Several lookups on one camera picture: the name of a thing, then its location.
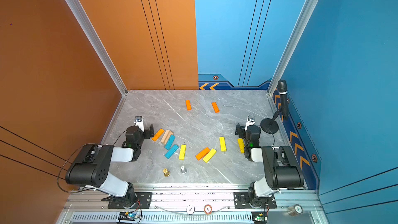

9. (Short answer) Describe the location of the lower teal block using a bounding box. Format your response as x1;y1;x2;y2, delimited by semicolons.
164;145;179;159

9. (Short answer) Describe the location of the amber orange block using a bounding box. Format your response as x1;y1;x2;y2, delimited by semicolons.
151;129;164;142

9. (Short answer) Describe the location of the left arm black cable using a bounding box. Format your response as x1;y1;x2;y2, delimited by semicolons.
56;130;128;194

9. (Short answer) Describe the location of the white round dial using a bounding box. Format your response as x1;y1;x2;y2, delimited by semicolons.
186;205;195;215

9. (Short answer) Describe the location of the pale cream wooden block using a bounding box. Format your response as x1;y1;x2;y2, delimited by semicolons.
161;130;171;144

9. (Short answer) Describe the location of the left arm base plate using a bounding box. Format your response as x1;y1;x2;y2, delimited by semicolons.
108;192;152;210

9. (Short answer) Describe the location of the green circuit board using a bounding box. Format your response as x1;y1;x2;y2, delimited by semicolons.
251;212;268;224
117;212;141;224

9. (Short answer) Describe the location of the tan wooden block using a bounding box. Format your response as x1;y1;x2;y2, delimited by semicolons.
162;132;173;145

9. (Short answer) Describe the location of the silver weight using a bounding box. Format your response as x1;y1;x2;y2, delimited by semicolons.
180;166;187;174

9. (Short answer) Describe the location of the black microphone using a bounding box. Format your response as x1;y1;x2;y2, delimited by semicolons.
277;80;289;119

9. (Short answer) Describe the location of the copper round dial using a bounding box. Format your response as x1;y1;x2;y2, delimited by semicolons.
204;204;212;215

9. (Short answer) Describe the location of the upper teal block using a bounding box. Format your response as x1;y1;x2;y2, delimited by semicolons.
165;135;175;150

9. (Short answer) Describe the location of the left green circuit board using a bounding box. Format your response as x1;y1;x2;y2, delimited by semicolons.
117;212;141;224

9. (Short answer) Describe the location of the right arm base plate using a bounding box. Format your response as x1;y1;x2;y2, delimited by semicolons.
233;192;277;209

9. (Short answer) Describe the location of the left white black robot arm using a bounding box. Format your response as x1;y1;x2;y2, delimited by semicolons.
65;122;154;209

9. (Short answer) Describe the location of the brass weight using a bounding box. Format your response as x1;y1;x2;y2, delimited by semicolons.
163;168;170;177

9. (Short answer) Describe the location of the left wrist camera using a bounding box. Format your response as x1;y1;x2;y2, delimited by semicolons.
135;116;145;132

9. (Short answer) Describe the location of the yellow block beside teal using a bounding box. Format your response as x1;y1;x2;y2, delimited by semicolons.
179;144;187;160

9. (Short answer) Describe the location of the right green circuit board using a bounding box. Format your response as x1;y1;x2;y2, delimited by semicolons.
251;212;268;224

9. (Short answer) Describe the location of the yellow block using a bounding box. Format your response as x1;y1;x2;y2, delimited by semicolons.
203;149;217;163
219;137;227;152
179;144;187;160
237;139;245;153

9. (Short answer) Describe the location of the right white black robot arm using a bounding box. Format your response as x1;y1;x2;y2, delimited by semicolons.
234;124;305;209

